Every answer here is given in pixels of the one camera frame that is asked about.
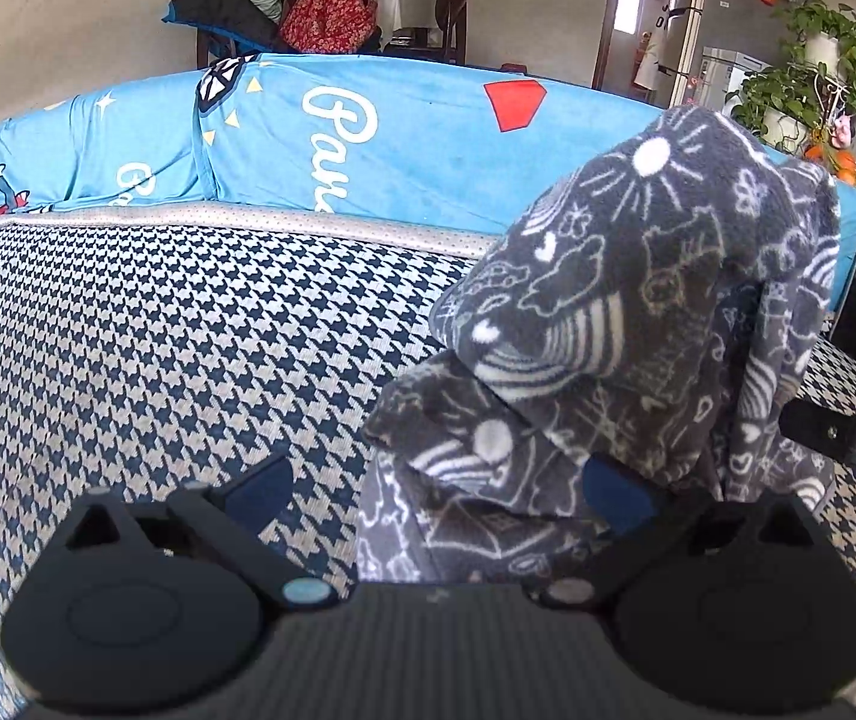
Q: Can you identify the brown door frame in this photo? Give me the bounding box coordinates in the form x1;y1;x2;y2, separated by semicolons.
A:
591;0;674;95

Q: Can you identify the blue printed sofa cover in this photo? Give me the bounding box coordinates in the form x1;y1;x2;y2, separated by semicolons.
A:
0;52;856;316

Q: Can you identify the houndstooth sofa seat cushion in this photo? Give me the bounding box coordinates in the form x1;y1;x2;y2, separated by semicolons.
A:
0;202;856;720

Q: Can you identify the grey refrigerator with floral cover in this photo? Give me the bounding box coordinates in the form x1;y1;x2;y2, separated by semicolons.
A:
668;0;819;102

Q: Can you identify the dark padded jacket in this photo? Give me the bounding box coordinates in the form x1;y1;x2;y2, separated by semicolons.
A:
164;0;284;55

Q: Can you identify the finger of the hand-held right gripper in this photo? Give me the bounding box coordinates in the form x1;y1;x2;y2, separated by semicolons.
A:
777;396;856;467

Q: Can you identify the potted green trailing plant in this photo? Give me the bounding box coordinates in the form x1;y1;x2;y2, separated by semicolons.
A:
773;0;856;104
726;66;828;155

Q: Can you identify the pile of oranges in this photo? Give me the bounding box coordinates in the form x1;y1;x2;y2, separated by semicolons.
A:
803;141;856;189

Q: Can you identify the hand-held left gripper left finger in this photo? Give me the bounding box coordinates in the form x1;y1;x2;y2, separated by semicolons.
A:
66;452;340;611

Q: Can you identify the dark wooden dining chair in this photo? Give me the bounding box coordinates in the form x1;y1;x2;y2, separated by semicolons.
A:
430;0;475;65

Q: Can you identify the grey doodle print fleece jacket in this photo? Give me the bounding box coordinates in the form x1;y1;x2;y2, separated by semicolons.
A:
357;106;843;587

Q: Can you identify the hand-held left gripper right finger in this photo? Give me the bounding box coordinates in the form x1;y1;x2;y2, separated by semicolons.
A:
539;457;821;612

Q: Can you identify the table with white cloth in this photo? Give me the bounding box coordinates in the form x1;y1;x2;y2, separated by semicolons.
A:
364;0;436;36

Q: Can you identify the red floral cloth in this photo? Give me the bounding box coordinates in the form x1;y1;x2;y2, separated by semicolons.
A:
279;0;382;56

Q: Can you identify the small white cabinet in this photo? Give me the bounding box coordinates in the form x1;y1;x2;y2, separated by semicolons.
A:
700;46;768;110

